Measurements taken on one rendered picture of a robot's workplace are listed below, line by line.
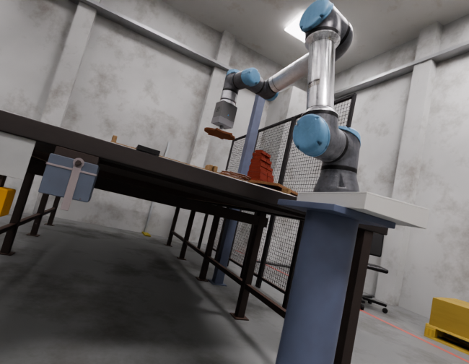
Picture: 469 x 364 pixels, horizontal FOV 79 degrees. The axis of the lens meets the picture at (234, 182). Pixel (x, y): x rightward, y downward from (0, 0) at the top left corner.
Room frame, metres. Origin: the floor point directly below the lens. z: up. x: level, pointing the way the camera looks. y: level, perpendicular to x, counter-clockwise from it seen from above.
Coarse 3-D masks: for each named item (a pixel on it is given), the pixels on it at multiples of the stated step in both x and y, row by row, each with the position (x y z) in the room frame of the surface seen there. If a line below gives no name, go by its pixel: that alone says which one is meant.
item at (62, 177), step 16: (48, 160) 0.84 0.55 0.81; (64, 160) 0.85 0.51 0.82; (80, 160) 0.86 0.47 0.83; (96, 160) 0.90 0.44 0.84; (48, 176) 0.84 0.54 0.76; (64, 176) 0.86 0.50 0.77; (80, 176) 0.87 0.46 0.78; (96, 176) 0.92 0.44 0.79; (48, 192) 0.84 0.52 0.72; (64, 192) 0.86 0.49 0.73; (80, 192) 0.88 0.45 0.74; (64, 208) 0.86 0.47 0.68
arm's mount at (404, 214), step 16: (304, 192) 0.96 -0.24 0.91; (320, 192) 0.89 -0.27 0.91; (336, 192) 0.83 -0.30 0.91; (352, 192) 0.78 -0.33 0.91; (368, 192) 0.74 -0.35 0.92; (352, 208) 0.78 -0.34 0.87; (368, 208) 0.74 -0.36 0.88; (384, 208) 0.77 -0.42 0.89; (400, 208) 0.80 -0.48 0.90; (416, 208) 0.83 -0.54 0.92; (400, 224) 0.89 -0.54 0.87; (416, 224) 0.84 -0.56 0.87
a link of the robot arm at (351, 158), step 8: (344, 128) 0.90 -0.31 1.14; (352, 136) 0.90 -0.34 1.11; (360, 136) 0.92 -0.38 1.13; (352, 144) 0.89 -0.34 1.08; (360, 144) 0.93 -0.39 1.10; (344, 152) 0.87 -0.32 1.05; (352, 152) 0.89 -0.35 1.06; (336, 160) 0.89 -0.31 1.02; (344, 160) 0.90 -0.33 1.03; (352, 160) 0.90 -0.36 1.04
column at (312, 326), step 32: (320, 224) 0.89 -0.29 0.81; (352, 224) 0.88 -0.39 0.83; (384, 224) 0.86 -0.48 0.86; (320, 256) 0.88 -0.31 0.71; (352, 256) 0.91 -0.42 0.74; (320, 288) 0.87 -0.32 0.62; (288, 320) 0.93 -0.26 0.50; (320, 320) 0.87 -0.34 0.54; (288, 352) 0.90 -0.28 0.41; (320, 352) 0.87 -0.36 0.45
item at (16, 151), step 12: (0, 132) 0.81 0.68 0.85; (0, 144) 0.81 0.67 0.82; (12, 144) 0.82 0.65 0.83; (24, 144) 0.83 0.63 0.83; (0, 156) 0.81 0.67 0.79; (12, 156) 0.82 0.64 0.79; (24, 156) 0.83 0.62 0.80; (0, 168) 0.82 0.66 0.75; (12, 168) 0.83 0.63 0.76; (24, 168) 0.84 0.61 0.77
